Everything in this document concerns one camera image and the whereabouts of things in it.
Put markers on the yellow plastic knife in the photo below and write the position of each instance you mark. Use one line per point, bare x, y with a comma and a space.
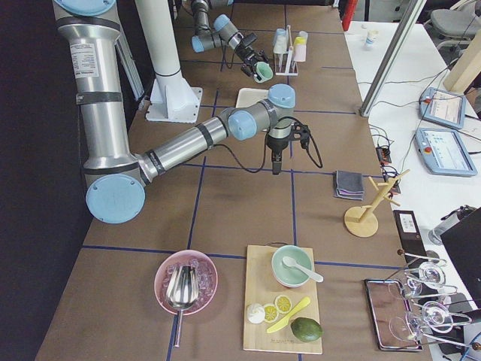
285, 320

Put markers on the beige cup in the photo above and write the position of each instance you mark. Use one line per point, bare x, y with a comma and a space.
280, 45

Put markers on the wine glass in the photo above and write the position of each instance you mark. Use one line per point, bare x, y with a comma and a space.
425, 281
412, 327

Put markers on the aluminium frame post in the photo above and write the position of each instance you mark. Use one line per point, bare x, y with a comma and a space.
407, 22

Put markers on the pink cup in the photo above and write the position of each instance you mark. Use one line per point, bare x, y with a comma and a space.
299, 53

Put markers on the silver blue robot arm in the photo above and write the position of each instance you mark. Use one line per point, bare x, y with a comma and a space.
225, 33
115, 176

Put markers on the wooden cutting board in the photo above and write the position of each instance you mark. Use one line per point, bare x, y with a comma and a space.
262, 287

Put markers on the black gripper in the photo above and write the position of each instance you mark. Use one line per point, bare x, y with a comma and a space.
249, 56
275, 144

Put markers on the blue cup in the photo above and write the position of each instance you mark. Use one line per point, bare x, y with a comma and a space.
279, 33

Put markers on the wooden mug tree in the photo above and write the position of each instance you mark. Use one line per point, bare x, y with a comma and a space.
361, 221

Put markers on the green bowl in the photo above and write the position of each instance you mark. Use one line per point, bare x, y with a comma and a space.
291, 276

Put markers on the yellow cup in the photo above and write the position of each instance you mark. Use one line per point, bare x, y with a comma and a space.
300, 40

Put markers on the green avocado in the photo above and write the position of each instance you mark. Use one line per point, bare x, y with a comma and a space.
306, 329

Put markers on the black label box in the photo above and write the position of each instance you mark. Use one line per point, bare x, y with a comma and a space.
408, 231

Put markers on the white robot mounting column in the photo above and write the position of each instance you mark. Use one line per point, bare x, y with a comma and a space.
172, 99

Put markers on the small electronics board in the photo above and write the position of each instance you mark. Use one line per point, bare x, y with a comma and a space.
383, 155

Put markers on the beige rabbit serving tray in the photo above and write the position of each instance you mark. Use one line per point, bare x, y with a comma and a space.
249, 96

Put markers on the pink bowl with ice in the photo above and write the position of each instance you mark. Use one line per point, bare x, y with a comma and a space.
206, 276

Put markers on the far teach pendant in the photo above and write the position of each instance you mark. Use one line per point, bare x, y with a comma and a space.
442, 107

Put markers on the white garlic bulb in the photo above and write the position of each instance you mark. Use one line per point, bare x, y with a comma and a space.
255, 313

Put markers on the metal ice scoop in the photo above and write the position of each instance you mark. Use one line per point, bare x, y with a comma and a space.
181, 294

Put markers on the office chair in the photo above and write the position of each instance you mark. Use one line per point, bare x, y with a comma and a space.
457, 25

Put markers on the black metal glass tray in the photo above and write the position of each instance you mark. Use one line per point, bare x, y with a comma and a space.
386, 304

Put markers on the teach pendant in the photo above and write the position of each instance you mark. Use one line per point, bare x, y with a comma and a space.
444, 153
442, 107

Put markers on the white wire cup rack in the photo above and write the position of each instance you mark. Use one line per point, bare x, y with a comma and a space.
283, 64

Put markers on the folded grey cloth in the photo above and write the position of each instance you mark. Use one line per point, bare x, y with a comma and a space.
348, 185

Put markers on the near teach pendant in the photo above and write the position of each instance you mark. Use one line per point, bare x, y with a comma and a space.
444, 153

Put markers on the lemon slice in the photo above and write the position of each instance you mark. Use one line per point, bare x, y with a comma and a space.
283, 304
271, 313

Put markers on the green cup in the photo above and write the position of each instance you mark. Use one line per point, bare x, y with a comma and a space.
263, 72

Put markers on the white spoon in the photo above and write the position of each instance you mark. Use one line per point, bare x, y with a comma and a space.
292, 263

